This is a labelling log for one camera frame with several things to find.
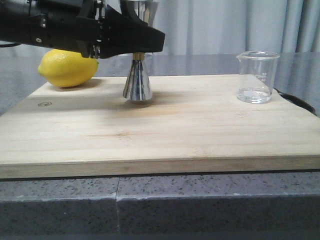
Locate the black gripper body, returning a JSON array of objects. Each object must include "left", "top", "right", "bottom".
[{"left": 0, "top": 0, "right": 105, "bottom": 58}]

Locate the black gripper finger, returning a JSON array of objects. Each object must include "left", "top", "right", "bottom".
[
  {"left": 119, "top": 0, "right": 148, "bottom": 26},
  {"left": 98, "top": 5, "right": 166, "bottom": 59}
]

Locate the steel double jigger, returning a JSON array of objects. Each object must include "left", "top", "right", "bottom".
[{"left": 119, "top": 0, "right": 158, "bottom": 102}]

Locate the clear glass beaker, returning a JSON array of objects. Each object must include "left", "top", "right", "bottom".
[{"left": 236, "top": 51, "right": 280, "bottom": 104}]

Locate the yellow lemon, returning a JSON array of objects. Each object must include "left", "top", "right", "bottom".
[{"left": 37, "top": 49, "right": 99, "bottom": 88}]

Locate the grey curtain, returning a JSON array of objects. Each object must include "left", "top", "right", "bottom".
[{"left": 0, "top": 0, "right": 320, "bottom": 60}]

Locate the wooden cutting board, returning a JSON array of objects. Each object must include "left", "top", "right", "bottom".
[{"left": 0, "top": 75, "right": 320, "bottom": 179}]

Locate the black cable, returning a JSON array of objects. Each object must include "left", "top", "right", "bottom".
[{"left": 274, "top": 87, "right": 318, "bottom": 116}]

